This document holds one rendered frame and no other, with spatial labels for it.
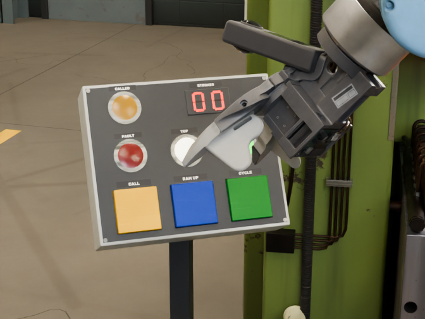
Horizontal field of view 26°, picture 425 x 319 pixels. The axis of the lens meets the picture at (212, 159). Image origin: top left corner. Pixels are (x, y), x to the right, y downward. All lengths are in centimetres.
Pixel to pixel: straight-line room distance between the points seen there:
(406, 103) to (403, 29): 144
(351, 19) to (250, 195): 75
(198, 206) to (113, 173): 16
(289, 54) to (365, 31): 9
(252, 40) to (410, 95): 126
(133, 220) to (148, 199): 5
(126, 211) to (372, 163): 57
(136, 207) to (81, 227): 247
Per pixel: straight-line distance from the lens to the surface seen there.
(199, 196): 159
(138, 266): 366
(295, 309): 202
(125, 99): 161
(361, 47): 91
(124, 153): 159
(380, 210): 194
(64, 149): 502
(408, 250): 175
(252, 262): 250
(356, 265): 199
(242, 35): 99
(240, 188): 161
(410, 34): 78
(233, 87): 166
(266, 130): 106
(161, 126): 161
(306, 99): 95
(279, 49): 97
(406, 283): 178
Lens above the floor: 162
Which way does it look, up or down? 20 degrees down
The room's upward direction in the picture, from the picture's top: straight up
